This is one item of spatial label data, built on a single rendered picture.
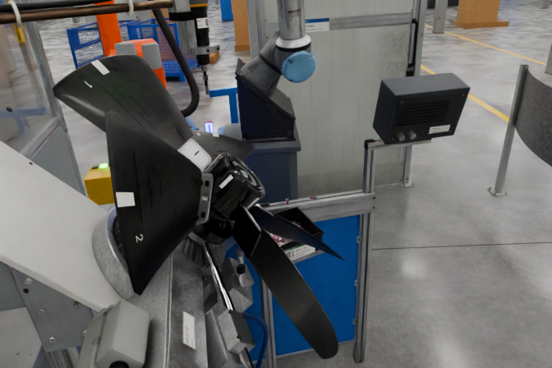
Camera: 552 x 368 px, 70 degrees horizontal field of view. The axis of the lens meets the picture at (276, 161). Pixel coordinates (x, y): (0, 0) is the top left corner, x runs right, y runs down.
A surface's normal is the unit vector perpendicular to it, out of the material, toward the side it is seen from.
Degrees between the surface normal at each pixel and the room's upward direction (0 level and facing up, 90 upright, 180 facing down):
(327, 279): 90
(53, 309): 90
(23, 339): 0
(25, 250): 50
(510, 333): 0
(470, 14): 90
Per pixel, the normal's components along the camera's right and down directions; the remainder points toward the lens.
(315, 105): 0.22, 0.40
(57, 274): 0.72, -0.68
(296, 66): 0.29, 0.67
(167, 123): 0.50, -0.39
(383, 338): -0.05, -0.91
